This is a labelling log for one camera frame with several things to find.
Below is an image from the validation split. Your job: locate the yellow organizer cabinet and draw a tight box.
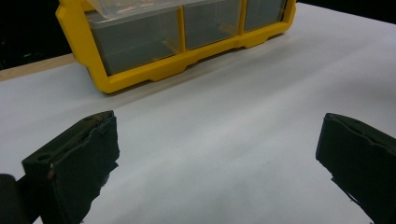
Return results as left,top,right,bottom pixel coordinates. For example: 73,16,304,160
55,0,298,94

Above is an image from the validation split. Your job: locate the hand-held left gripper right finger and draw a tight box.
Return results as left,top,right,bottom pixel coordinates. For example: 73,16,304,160
315,112,396,224

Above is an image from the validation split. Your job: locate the set of clear plastic drawers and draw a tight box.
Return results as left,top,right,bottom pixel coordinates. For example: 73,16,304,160
86,0,288,77

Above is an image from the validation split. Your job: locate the clear organizer drawer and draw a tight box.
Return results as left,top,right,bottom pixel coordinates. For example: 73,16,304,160
86,0,185,21

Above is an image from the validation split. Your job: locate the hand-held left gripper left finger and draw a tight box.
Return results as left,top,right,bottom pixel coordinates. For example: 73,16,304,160
21,110,121,224

